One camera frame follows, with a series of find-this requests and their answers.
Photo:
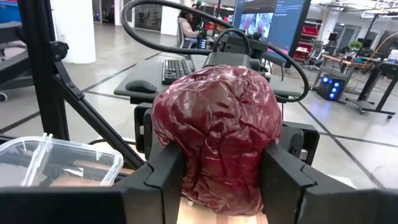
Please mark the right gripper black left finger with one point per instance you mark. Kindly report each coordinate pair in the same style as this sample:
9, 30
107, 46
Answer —
149, 202

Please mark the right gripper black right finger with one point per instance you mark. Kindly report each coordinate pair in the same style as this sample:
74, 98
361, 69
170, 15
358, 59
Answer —
295, 199

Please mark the dark red crinkled cabbage toy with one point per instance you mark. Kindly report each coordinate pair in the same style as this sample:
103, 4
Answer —
217, 124

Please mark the computer tower with blue lights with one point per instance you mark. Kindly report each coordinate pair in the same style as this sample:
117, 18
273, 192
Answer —
329, 88

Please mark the wooden desk with black legs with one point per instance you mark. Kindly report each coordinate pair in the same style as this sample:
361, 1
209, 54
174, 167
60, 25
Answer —
334, 59

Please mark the green potted plant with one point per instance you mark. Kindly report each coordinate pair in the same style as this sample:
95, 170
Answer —
355, 45

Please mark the red storage shelf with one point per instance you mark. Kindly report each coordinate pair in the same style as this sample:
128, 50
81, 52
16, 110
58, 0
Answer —
309, 31

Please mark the black computer mouse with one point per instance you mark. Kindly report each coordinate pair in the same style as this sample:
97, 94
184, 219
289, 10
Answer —
141, 86

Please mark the large computer monitor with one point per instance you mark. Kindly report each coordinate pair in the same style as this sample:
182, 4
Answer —
286, 25

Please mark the black computer desk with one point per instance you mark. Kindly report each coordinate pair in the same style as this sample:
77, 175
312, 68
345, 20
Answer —
146, 71

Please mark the black keyboard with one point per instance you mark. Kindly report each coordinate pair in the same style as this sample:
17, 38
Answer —
175, 70

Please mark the clear plastic container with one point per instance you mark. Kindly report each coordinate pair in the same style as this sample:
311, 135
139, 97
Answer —
18, 149

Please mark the grey office chair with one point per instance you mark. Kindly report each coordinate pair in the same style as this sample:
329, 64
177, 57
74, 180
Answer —
179, 37

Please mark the person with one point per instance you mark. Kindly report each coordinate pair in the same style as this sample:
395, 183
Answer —
186, 28

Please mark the white square pillar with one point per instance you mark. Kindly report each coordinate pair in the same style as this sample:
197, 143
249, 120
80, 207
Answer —
170, 18
74, 31

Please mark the black wheeled stand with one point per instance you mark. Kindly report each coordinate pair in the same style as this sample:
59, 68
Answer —
12, 71

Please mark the blue bin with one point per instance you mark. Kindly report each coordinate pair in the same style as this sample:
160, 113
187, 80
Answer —
7, 12

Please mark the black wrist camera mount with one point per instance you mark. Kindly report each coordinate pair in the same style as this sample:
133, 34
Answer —
258, 46

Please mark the black aluminium rig frame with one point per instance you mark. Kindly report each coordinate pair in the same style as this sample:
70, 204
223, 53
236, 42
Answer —
40, 62

